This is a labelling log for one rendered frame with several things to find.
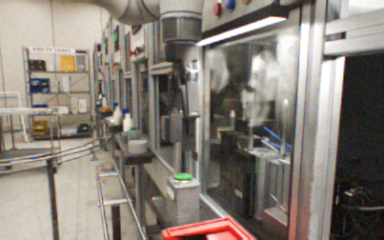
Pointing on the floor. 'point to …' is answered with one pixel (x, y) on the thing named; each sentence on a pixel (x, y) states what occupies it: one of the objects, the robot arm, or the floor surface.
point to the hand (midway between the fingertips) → (182, 134)
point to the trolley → (22, 149)
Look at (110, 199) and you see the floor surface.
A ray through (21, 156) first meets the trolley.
